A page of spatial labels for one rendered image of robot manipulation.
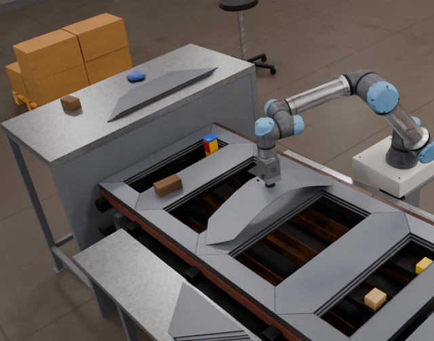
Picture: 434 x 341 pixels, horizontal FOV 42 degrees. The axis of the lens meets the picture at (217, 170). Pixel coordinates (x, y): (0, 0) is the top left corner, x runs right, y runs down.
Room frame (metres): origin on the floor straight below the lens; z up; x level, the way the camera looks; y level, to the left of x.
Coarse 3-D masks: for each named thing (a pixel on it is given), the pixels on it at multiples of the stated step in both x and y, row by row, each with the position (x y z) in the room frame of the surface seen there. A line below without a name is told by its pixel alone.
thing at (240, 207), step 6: (228, 198) 1.93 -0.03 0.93; (234, 198) 1.91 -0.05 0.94; (240, 198) 1.90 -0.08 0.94; (222, 204) 1.91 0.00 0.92; (228, 204) 1.90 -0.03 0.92; (234, 204) 1.88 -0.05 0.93; (240, 204) 1.87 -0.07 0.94; (246, 204) 1.85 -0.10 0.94; (252, 204) 1.84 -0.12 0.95; (234, 210) 1.85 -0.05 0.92; (240, 210) 1.84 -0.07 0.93; (246, 210) 1.82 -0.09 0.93; (252, 210) 1.81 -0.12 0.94; (258, 210) 1.80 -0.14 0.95; (240, 216) 1.81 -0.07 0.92; (246, 216) 1.80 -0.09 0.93; (252, 216) 1.78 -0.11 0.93; (246, 222) 1.77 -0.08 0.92
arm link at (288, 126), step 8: (280, 112) 2.00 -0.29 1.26; (288, 112) 2.01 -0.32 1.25; (280, 120) 1.94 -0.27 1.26; (288, 120) 1.94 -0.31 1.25; (296, 120) 1.93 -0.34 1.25; (280, 128) 1.91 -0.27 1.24; (288, 128) 1.91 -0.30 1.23; (296, 128) 1.92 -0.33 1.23; (280, 136) 1.90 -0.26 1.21; (288, 136) 1.92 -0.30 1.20
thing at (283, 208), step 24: (240, 168) 2.30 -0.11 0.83; (192, 192) 2.14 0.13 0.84; (288, 192) 2.02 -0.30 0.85; (312, 192) 2.00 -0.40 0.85; (264, 216) 1.88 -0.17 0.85; (288, 216) 1.87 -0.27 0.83; (360, 216) 1.82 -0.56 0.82; (240, 240) 1.75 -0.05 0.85; (408, 240) 1.62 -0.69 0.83; (240, 288) 1.49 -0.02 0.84
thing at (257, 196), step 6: (246, 186) 1.95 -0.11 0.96; (252, 186) 1.94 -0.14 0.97; (258, 186) 1.93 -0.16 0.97; (240, 192) 1.93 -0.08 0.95; (246, 192) 1.92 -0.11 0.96; (252, 192) 1.91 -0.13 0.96; (258, 192) 1.89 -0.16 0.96; (264, 192) 1.88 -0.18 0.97; (246, 198) 1.88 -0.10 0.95; (252, 198) 1.87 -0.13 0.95; (258, 198) 1.86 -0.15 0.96; (264, 198) 1.85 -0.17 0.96; (270, 198) 1.84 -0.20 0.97; (258, 204) 1.83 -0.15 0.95; (264, 204) 1.82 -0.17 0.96
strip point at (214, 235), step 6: (210, 222) 1.85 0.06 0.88; (210, 228) 1.82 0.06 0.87; (216, 228) 1.81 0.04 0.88; (210, 234) 1.79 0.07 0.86; (216, 234) 1.78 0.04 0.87; (222, 234) 1.77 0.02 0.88; (210, 240) 1.76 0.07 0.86; (216, 240) 1.75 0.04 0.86; (222, 240) 1.74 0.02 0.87; (228, 240) 1.72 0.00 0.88
